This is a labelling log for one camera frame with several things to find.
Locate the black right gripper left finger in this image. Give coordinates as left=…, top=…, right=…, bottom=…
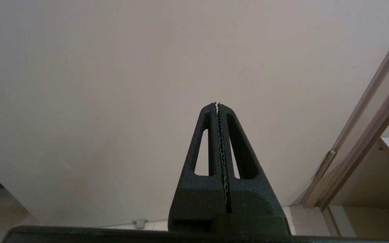
left=168, top=103, right=228, bottom=233

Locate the brown door frame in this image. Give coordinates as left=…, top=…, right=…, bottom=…
left=301, top=15, right=389, bottom=210

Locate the beige open shelf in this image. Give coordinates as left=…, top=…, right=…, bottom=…
left=321, top=137, right=389, bottom=238

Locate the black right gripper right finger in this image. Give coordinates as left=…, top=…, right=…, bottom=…
left=219, top=104, right=290, bottom=234

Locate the cream white door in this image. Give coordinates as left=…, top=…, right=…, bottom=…
left=0, top=0, right=389, bottom=228

